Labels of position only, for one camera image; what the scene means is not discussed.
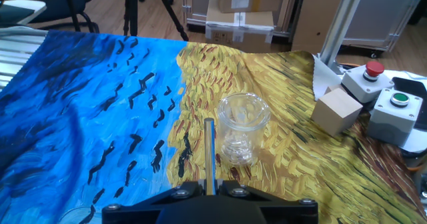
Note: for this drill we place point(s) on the aluminium frame post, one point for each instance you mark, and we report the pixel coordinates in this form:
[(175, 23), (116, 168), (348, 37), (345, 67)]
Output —
[(340, 24)]

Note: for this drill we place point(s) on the thick-rimmed clear glass beaker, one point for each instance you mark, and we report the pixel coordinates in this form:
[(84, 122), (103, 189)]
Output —
[(243, 144)]

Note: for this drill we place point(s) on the grey metal cabinet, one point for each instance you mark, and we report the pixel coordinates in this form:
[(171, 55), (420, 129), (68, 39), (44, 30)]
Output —
[(383, 17)]

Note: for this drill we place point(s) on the red button box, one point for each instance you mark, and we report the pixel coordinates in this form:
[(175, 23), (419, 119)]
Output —
[(363, 84)]

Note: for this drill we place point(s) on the dark office chair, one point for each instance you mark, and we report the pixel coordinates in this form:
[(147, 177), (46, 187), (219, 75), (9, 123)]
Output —
[(60, 0)]

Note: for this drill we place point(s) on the painted wheat field cloth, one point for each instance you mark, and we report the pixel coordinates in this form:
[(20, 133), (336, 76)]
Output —
[(100, 117)]

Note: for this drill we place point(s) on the glass stirring rod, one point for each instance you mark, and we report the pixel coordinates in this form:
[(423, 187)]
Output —
[(209, 150)]

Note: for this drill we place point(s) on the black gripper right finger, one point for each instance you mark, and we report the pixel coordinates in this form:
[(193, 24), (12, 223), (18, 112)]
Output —
[(290, 212)]

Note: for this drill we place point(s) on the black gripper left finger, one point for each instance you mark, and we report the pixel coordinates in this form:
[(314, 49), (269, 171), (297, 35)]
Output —
[(133, 212)]

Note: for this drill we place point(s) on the green button box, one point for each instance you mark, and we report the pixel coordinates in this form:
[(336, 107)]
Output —
[(390, 120)]

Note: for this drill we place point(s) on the taped cardboard box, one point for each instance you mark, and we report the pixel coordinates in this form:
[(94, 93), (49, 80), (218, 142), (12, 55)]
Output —
[(240, 27)]

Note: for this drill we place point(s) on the brown cardboard panel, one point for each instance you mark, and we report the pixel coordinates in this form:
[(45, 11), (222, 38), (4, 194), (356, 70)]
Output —
[(310, 17)]

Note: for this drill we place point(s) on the black flat device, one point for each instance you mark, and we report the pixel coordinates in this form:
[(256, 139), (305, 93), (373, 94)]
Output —
[(417, 87)]

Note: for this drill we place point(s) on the wooden cube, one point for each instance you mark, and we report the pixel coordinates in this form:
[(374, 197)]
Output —
[(335, 112)]

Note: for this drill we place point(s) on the black tripod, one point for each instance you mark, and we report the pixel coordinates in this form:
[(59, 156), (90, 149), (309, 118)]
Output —
[(130, 10)]

